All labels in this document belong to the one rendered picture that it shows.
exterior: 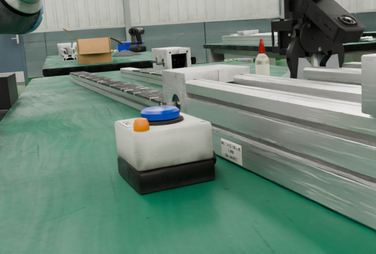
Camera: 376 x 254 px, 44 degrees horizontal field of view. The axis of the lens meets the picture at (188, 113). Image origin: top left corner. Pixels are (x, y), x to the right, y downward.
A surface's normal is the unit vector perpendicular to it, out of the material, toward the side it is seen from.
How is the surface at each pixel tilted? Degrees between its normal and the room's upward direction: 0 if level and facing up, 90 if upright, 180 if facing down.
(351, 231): 0
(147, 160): 90
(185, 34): 90
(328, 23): 89
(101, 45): 69
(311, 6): 89
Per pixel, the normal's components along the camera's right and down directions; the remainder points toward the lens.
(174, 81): -0.92, 0.13
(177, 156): 0.40, 0.13
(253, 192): -0.07, -0.98
